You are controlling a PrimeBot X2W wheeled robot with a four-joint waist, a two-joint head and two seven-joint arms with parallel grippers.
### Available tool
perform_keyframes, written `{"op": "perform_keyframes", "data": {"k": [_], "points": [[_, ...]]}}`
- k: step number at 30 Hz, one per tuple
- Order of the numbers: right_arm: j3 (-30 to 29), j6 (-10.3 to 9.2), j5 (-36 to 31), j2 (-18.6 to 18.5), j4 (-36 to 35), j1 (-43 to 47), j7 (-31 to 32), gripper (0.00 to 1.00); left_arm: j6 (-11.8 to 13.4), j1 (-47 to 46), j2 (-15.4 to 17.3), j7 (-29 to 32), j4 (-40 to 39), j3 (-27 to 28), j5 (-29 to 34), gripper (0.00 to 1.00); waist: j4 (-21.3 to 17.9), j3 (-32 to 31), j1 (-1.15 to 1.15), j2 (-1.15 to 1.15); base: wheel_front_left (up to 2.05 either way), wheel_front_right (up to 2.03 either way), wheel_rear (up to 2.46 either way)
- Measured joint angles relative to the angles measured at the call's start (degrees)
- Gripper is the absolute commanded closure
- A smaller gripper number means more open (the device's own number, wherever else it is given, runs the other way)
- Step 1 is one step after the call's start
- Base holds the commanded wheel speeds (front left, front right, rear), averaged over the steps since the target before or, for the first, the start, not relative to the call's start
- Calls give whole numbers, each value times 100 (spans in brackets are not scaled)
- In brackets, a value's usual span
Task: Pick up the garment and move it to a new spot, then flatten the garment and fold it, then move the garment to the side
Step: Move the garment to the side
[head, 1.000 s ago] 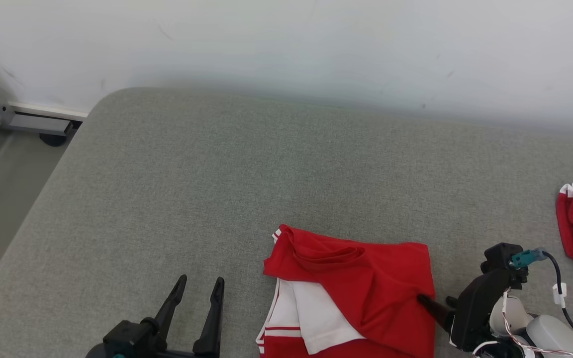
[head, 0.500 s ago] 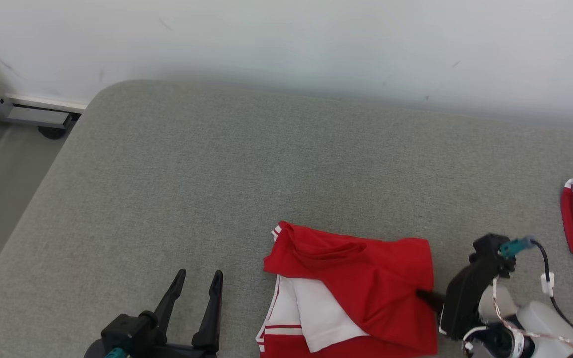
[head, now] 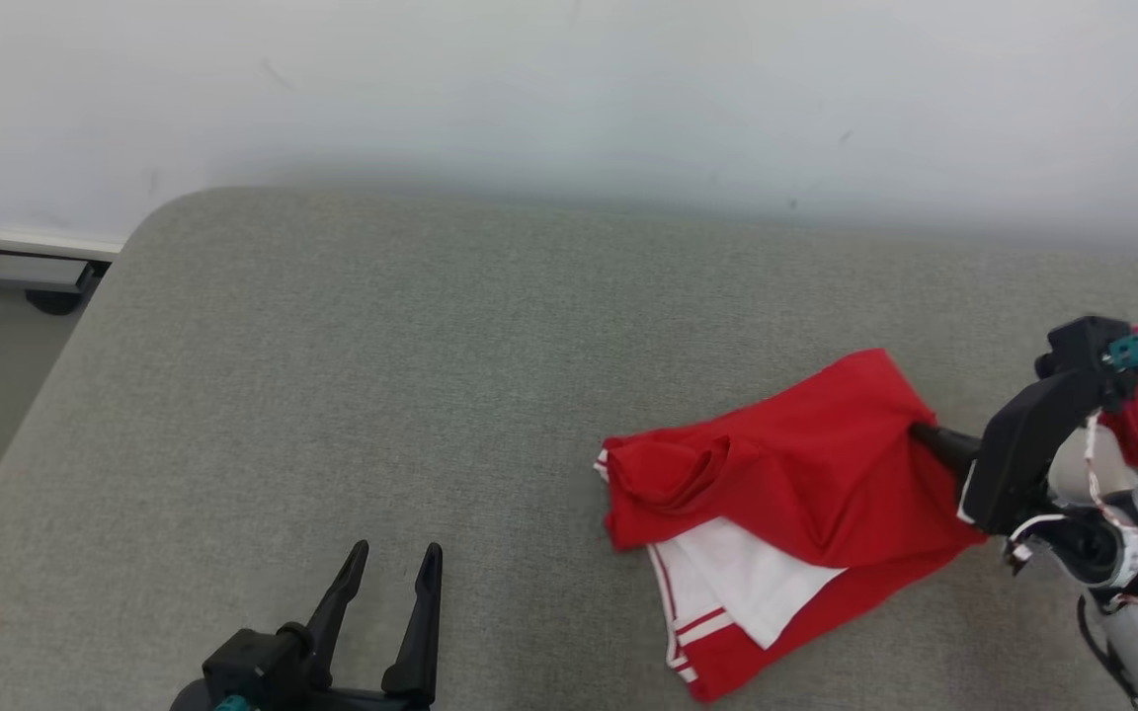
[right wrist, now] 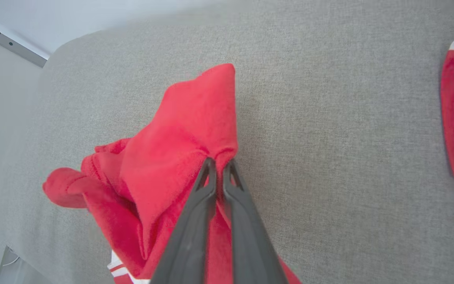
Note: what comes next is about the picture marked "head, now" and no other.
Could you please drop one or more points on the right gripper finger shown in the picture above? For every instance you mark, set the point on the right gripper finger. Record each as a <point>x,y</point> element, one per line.
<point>949,436</point>
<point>959,459</point>

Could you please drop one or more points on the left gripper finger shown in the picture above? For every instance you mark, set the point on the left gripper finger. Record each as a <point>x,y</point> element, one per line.
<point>337,622</point>
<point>421,632</point>

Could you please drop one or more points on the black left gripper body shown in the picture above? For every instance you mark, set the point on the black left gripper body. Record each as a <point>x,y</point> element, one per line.
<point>352,701</point>

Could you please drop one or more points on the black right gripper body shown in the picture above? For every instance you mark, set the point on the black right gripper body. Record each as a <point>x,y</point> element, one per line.
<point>1023,454</point>

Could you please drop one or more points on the red Bulls 23 jersey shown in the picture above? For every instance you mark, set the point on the red Bulls 23 jersey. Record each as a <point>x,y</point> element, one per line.
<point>806,474</point>

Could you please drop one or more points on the black round foot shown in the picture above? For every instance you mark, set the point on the black round foot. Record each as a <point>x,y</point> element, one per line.
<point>55,301</point>

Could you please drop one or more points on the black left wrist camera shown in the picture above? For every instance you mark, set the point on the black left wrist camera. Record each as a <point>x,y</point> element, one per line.
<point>253,662</point>

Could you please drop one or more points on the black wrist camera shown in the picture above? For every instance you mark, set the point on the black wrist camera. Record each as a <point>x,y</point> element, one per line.
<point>1078,346</point>
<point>253,662</point>

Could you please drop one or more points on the teal left camera connector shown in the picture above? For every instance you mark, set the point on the teal left camera connector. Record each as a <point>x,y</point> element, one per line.
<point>231,703</point>

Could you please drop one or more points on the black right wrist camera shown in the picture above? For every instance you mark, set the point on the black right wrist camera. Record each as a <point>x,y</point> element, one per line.
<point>1078,346</point>

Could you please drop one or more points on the white wall baseboard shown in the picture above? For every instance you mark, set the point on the white wall baseboard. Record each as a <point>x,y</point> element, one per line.
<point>26,262</point>

